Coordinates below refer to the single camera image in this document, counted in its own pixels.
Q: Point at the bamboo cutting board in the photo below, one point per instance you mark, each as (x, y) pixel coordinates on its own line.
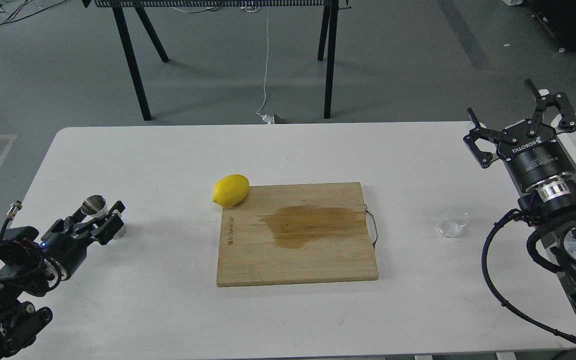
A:
(296, 234)

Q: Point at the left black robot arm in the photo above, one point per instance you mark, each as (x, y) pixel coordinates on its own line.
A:
(36, 268)

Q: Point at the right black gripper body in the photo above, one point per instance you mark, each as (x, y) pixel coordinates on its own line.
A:
(533, 158)

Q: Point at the white power adapter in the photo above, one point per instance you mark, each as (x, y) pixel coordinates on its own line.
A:
(273, 119)

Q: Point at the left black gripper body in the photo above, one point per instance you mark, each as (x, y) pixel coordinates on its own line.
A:
(66, 244)

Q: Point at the clear glass cup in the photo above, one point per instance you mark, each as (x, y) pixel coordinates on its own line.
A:
(452, 222)

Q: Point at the yellow lemon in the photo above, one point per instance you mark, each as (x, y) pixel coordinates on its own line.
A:
(230, 190)

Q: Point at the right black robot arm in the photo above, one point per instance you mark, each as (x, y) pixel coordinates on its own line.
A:
(550, 210)

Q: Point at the steel double jigger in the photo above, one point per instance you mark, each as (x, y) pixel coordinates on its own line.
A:
(94, 206)

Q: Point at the black metal frame table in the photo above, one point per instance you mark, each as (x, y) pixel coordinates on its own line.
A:
(222, 27)

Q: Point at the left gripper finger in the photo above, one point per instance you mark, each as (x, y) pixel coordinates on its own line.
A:
(77, 221)
(103, 229)

